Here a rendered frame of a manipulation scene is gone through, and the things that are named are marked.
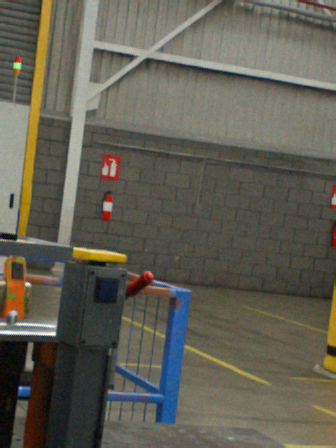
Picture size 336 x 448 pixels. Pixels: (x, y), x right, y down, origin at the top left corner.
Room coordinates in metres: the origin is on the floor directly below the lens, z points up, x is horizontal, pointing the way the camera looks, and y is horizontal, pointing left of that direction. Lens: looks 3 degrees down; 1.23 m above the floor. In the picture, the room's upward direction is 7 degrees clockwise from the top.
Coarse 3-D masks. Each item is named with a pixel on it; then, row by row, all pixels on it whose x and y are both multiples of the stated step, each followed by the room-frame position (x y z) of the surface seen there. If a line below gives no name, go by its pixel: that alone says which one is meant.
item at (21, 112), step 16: (16, 64) 9.79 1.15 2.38; (16, 80) 9.81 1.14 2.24; (0, 112) 9.51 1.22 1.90; (16, 112) 9.57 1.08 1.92; (0, 128) 9.52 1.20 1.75; (16, 128) 9.57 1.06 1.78; (0, 144) 9.52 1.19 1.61; (16, 144) 9.58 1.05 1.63; (0, 160) 9.53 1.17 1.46; (16, 160) 9.58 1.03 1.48; (0, 176) 9.54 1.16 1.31; (16, 176) 9.59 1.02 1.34; (0, 192) 9.54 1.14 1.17; (16, 192) 9.60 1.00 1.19; (0, 208) 9.55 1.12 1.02; (16, 208) 9.60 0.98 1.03; (0, 224) 9.55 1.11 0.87; (16, 224) 9.62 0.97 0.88; (0, 256) 9.57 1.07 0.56
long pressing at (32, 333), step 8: (0, 320) 1.75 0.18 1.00; (24, 320) 1.79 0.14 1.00; (32, 320) 1.80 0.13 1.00; (40, 320) 1.81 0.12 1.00; (48, 320) 1.83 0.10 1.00; (0, 328) 1.65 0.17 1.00; (8, 328) 1.66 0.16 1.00; (16, 328) 1.67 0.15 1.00; (24, 328) 1.68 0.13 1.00; (32, 328) 1.70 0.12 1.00; (40, 328) 1.71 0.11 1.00; (48, 328) 1.72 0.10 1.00; (0, 336) 1.60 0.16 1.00; (8, 336) 1.60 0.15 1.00; (16, 336) 1.61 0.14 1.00; (24, 336) 1.62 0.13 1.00; (32, 336) 1.63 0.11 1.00; (40, 336) 1.63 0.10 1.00; (48, 336) 1.64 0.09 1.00
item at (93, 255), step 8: (80, 248) 1.41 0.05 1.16; (80, 256) 1.38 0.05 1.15; (88, 256) 1.36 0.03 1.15; (96, 256) 1.37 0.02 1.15; (104, 256) 1.37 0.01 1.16; (112, 256) 1.38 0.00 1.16; (120, 256) 1.38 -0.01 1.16; (88, 264) 1.40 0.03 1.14; (96, 264) 1.39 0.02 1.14; (104, 264) 1.39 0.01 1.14
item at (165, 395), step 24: (144, 288) 3.54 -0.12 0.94; (168, 288) 3.57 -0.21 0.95; (144, 312) 3.92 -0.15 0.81; (168, 312) 3.62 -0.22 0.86; (168, 336) 3.60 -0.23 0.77; (168, 360) 3.58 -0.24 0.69; (24, 384) 3.73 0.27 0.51; (144, 384) 3.81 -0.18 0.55; (168, 384) 3.58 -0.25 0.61; (168, 408) 3.58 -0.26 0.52
